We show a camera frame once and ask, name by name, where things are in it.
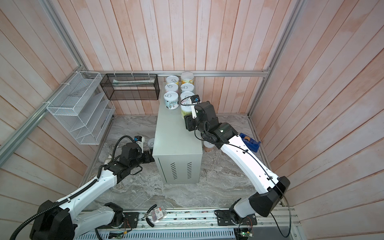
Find grey metal cabinet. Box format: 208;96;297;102
153;82;203;184

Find white wire mesh shelf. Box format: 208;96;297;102
47;72;115;145

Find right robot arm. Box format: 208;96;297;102
181;96;291;227

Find teal label can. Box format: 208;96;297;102
148;138;155;149
181;83;195;93

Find blue plastic block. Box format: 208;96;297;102
240;133;261;153

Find light pink label can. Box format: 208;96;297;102
180;91;195;105

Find orange yellow label can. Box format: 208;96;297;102
181;72;195;85

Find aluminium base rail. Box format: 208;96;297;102
57;207;306;240

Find green label can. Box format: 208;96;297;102
181;101;192;119

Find blue label can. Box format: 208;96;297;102
164;92;179;110

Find black mesh wall basket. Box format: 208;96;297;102
100;73;160;101

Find brown label can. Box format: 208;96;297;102
203;141;215;152

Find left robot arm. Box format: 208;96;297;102
10;142;154;240

